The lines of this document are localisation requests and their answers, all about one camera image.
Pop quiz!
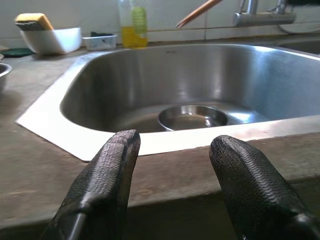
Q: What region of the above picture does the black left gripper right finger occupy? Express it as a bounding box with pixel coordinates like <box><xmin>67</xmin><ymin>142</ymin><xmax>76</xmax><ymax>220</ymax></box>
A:
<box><xmin>209</xmin><ymin>134</ymin><xmax>320</xmax><ymax>240</ymax></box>

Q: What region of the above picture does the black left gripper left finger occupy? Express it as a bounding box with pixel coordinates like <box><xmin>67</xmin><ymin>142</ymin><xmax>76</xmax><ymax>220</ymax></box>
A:
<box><xmin>41</xmin><ymin>129</ymin><xmax>141</xmax><ymax>240</ymax></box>

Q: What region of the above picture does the wooden chopstick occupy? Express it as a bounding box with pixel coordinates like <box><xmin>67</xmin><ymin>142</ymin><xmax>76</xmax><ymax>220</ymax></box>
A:
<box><xmin>177</xmin><ymin>0</ymin><xmax>224</xmax><ymax>29</ymax></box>
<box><xmin>175</xmin><ymin>0</ymin><xmax>216</xmax><ymax>27</ymax></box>

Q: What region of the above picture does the stainless steel kitchen sink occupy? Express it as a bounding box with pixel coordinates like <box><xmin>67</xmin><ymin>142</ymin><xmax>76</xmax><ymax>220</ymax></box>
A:
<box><xmin>15</xmin><ymin>42</ymin><xmax>320</xmax><ymax>162</ymax></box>

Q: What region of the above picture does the small steel bowl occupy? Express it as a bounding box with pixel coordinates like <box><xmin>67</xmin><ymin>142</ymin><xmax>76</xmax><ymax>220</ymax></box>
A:
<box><xmin>157</xmin><ymin>104</ymin><xmax>229</xmax><ymax>132</ymax></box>

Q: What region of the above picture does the small white plastic tray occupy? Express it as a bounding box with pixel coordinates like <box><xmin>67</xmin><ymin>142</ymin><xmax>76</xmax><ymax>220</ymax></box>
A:
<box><xmin>82</xmin><ymin>34</ymin><xmax>118</xmax><ymax>52</ymax></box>

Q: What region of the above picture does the dark scouring pad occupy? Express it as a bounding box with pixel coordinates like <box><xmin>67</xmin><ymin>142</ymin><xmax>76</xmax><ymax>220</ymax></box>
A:
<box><xmin>89</xmin><ymin>31</ymin><xmax>115</xmax><ymax>38</ymax></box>

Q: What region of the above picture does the large steel bowl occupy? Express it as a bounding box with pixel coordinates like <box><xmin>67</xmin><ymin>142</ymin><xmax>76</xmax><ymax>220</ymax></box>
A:
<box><xmin>0</xmin><ymin>62</ymin><xmax>13</xmax><ymax>94</ymax></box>

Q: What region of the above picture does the white sponge holder bowl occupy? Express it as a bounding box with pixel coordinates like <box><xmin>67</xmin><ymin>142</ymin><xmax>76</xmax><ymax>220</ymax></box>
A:
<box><xmin>19</xmin><ymin>26</ymin><xmax>83</xmax><ymax>56</ymax></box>

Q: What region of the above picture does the yellow dish soap bottle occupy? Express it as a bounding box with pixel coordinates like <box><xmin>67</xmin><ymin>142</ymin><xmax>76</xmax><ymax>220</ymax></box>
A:
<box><xmin>118</xmin><ymin>0</ymin><xmax>149</xmax><ymax>50</ymax></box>

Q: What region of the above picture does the green scouring pad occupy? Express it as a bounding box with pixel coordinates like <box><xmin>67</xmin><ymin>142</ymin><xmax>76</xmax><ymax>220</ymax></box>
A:
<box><xmin>0</xmin><ymin>47</ymin><xmax>36</xmax><ymax>59</ymax></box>

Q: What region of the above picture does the steel gooseneck faucet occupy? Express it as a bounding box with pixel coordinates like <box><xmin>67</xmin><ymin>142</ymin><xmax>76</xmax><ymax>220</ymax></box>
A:
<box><xmin>233</xmin><ymin>0</ymin><xmax>297</xmax><ymax>28</ymax></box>

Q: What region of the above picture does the yellow dish sponge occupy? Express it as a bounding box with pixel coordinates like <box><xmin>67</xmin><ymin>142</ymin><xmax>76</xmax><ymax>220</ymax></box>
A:
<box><xmin>14</xmin><ymin>12</ymin><xmax>55</xmax><ymax>32</ymax></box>

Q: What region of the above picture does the slim steel faucet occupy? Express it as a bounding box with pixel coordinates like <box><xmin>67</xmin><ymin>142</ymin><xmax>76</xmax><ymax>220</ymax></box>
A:
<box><xmin>268</xmin><ymin>0</ymin><xmax>288</xmax><ymax>14</ymax></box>

